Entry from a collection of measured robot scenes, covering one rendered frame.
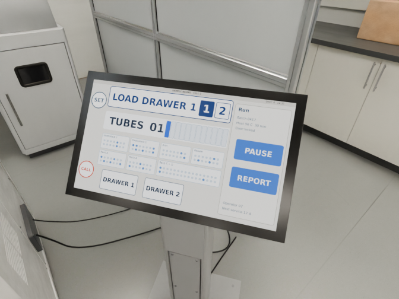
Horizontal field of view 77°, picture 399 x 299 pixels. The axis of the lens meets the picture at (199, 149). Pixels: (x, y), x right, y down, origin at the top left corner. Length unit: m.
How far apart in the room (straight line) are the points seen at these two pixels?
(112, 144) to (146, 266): 1.11
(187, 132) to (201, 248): 0.43
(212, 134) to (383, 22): 2.17
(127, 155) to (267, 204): 0.33
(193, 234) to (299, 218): 1.22
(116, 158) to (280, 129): 0.38
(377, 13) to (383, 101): 0.68
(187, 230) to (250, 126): 0.40
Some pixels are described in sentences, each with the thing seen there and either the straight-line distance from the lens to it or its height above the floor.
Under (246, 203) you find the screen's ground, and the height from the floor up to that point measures 1.01.
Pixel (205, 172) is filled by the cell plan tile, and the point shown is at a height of 1.05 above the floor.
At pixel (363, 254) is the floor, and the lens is 1.93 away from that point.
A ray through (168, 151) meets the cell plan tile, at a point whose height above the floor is 1.07.
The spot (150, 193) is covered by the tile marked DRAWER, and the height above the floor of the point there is 1.00.
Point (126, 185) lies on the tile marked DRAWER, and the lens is 0.61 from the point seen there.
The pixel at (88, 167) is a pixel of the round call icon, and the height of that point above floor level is 1.02.
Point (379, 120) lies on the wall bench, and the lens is 2.47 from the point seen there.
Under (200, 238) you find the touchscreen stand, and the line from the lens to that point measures 0.82.
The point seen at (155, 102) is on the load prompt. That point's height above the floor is 1.16.
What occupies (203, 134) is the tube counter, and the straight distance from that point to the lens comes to 0.56.
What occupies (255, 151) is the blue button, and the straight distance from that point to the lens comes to 0.55.
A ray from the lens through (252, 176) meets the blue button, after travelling 0.55.
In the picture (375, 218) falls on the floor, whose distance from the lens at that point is 2.17.
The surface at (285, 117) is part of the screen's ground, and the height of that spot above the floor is 1.16.
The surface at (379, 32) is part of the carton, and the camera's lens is 2.60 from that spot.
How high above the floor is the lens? 1.42
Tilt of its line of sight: 37 degrees down
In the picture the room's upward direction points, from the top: 1 degrees clockwise
